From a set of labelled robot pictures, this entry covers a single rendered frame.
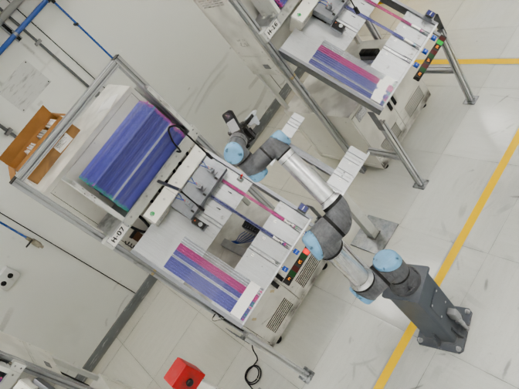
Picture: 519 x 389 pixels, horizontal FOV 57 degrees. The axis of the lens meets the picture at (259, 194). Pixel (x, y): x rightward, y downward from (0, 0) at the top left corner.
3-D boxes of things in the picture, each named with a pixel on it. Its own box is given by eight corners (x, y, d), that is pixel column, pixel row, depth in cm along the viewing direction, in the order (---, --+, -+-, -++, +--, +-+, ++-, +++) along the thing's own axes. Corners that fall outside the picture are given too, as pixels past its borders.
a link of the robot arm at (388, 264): (414, 269, 214) (402, 255, 206) (392, 291, 215) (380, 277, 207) (397, 255, 224) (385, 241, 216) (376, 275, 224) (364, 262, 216)
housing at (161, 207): (211, 159, 276) (208, 150, 262) (160, 229, 265) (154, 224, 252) (199, 152, 277) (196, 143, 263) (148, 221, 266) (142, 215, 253)
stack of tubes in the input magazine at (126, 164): (186, 134, 255) (150, 100, 238) (127, 212, 243) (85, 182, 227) (174, 132, 264) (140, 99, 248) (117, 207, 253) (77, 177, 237)
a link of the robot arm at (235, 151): (233, 170, 185) (218, 154, 183) (238, 158, 195) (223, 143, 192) (248, 158, 182) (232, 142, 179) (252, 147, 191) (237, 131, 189)
